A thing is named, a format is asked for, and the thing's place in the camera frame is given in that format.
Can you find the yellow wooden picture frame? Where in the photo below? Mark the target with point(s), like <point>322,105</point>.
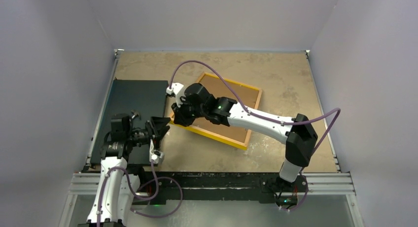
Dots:
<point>220,138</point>

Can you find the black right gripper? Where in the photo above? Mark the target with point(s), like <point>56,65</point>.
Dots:
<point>180,118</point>

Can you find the black flat box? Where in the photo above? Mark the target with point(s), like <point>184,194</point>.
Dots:
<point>148,97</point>

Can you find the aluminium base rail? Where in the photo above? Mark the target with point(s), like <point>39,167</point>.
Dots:
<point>251,186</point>

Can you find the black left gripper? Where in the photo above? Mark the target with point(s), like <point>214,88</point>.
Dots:
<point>160,123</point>

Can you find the brown backing board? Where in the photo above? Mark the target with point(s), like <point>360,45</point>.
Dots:
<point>216,87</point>

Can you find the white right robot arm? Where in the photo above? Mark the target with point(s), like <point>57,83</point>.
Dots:
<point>298,136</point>

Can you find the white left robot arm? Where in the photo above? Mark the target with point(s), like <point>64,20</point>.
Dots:
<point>117,187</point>

